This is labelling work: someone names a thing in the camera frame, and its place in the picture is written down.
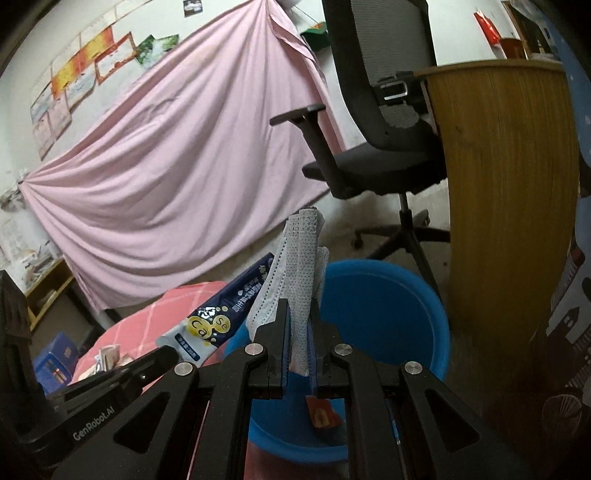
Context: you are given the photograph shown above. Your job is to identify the group of wall certificates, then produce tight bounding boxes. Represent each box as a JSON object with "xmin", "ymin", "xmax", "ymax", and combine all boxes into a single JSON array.
[{"xmin": 30, "ymin": 25, "xmax": 137, "ymax": 160}]

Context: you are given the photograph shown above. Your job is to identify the pile of books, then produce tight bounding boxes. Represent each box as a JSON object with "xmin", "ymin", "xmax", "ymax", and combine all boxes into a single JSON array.
[{"xmin": 9, "ymin": 240, "xmax": 65, "ymax": 278}]

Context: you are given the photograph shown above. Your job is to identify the red hanging ornament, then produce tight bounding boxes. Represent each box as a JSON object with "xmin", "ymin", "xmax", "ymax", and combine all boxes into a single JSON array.
[{"xmin": 473, "ymin": 10, "xmax": 502, "ymax": 47}]

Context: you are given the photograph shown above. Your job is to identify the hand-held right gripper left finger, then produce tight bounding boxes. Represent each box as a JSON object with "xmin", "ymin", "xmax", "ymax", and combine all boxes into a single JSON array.
[{"xmin": 51, "ymin": 298, "xmax": 291, "ymax": 480}]

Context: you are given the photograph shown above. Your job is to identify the blue carton box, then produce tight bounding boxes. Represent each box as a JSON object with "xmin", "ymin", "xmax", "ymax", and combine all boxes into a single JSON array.
[{"xmin": 156, "ymin": 251, "xmax": 278, "ymax": 367}]

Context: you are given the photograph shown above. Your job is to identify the green photo print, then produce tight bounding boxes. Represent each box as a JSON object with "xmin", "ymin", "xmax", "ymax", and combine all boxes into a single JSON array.
[
  {"xmin": 148, "ymin": 34, "xmax": 180, "ymax": 57},
  {"xmin": 135, "ymin": 38, "xmax": 160, "ymax": 70}
]

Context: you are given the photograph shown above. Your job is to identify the blue plastic crate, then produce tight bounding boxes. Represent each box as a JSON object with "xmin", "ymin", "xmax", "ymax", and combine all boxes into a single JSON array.
[{"xmin": 32, "ymin": 331, "xmax": 84, "ymax": 393}]

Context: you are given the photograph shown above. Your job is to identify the pink checked tablecloth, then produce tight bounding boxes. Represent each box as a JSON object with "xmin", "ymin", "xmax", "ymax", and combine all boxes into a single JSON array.
[{"xmin": 69, "ymin": 281, "xmax": 287, "ymax": 480}]

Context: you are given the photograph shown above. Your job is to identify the red snack wrapper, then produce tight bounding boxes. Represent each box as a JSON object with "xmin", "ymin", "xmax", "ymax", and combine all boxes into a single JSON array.
[{"xmin": 306, "ymin": 396, "xmax": 343, "ymax": 429}]

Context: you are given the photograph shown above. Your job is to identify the green hanging cap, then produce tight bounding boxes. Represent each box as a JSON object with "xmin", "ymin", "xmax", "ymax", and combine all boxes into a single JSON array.
[{"xmin": 300, "ymin": 21, "xmax": 331, "ymax": 51}]

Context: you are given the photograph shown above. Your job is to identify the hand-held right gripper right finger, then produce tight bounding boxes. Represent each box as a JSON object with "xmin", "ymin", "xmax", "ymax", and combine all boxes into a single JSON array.
[{"xmin": 309, "ymin": 298, "xmax": 539, "ymax": 480}]

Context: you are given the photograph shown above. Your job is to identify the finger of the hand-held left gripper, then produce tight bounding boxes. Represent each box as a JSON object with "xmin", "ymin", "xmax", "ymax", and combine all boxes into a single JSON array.
[{"xmin": 115, "ymin": 344, "xmax": 181, "ymax": 386}]

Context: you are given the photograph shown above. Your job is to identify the pink hanging bed sheet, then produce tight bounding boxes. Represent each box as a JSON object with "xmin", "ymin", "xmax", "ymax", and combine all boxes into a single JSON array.
[{"xmin": 21, "ymin": 0, "xmax": 345, "ymax": 315}]

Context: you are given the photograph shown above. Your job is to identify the black mesh office chair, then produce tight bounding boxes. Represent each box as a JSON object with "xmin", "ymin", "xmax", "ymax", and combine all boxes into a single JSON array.
[{"xmin": 270, "ymin": 0, "xmax": 452, "ymax": 308}]

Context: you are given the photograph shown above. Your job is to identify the blue plastic basin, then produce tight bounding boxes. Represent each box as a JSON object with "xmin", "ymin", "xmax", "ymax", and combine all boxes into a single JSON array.
[{"xmin": 222, "ymin": 260, "xmax": 451, "ymax": 464}]

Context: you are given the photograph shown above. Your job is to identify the wooden wall shelf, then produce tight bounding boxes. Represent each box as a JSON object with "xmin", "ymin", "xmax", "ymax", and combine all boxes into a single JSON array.
[{"xmin": 25, "ymin": 256, "xmax": 75, "ymax": 330}]

